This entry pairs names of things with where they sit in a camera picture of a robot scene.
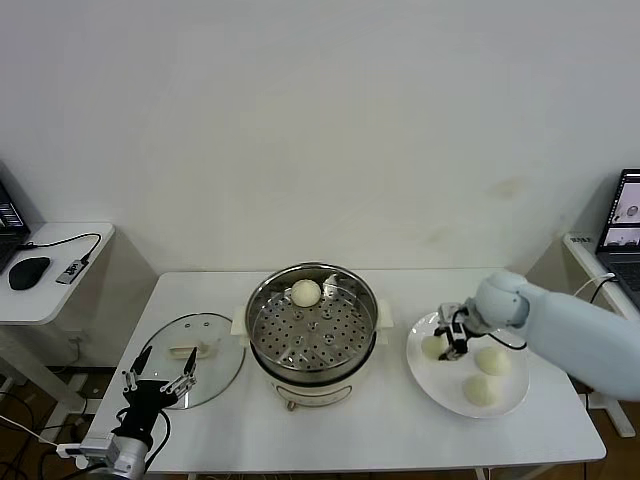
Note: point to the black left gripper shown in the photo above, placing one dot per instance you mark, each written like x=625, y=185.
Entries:
x=145, y=405

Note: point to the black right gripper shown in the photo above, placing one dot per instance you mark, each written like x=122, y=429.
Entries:
x=472, y=322

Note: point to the white steamed baozi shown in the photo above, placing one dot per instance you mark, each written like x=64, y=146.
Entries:
x=492, y=360
x=480, y=390
x=430, y=346
x=305, y=292

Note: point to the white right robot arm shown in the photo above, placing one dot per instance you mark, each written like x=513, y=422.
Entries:
x=575, y=340

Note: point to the perforated steel steamer basket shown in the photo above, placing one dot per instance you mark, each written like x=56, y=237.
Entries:
x=312, y=335

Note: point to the white round plate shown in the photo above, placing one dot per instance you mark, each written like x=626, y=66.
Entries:
x=435, y=390

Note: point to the white power socket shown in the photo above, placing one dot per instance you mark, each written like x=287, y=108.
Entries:
x=82, y=341

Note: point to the grey usb hub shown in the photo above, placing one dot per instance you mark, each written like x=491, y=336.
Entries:
x=70, y=272

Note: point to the white side table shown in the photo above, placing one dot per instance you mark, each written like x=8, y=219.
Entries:
x=582, y=255
x=45, y=300

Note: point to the white printed label sticker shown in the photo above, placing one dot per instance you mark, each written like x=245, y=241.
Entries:
x=580, y=240

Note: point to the black computer mouse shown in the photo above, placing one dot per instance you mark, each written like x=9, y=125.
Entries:
x=29, y=274

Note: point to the dark open laptop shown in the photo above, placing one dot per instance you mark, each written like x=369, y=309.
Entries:
x=10, y=220
x=625, y=225

